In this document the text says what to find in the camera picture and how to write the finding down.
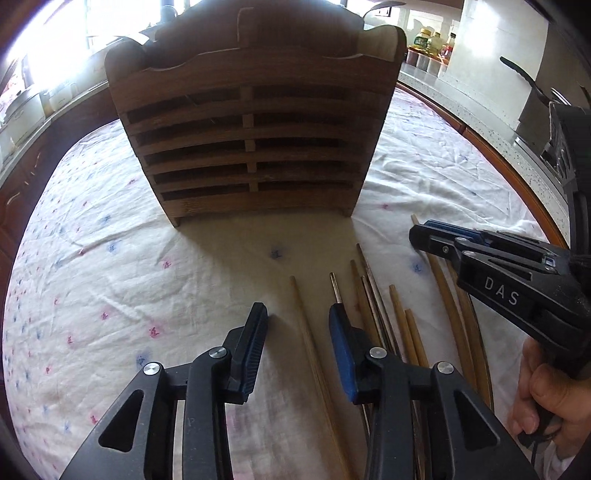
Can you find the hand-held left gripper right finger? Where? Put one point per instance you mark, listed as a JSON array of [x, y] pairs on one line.
[[341, 355]]

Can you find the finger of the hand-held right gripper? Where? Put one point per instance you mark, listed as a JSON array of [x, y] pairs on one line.
[[429, 240], [457, 229]]

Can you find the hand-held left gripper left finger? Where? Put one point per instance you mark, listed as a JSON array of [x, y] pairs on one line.
[[253, 355]]

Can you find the brown wooden chopstick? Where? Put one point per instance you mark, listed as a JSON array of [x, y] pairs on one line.
[[450, 304]]

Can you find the group of mixed chopsticks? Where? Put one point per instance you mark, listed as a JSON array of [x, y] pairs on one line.
[[400, 314]]

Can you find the wooden utensil holder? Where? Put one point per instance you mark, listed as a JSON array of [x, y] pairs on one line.
[[240, 152]]

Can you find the person's right hand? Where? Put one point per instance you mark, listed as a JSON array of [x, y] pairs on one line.
[[554, 392]]

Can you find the gas stove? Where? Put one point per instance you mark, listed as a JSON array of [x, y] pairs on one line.
[[531, 150]]

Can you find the white printed tablecloth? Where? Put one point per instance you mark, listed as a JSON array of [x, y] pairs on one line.
[[115, 286]]

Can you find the spice jar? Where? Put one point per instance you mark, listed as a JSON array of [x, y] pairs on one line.
[[412, 59]]

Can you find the dark sauce bottle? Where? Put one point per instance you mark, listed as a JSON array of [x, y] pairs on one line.
[[449, 46]]

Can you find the yellow oil bottle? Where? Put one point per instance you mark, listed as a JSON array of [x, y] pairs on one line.
[[421, 39], [436, 42]]

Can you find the small white electric pot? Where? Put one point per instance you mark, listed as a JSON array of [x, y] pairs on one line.
[[61, 96]]

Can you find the white slow cooker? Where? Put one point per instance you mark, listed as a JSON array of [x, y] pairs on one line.
[[25, 110]]

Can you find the curved metal faucet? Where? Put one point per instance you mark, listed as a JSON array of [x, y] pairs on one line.
[[167, 9]]

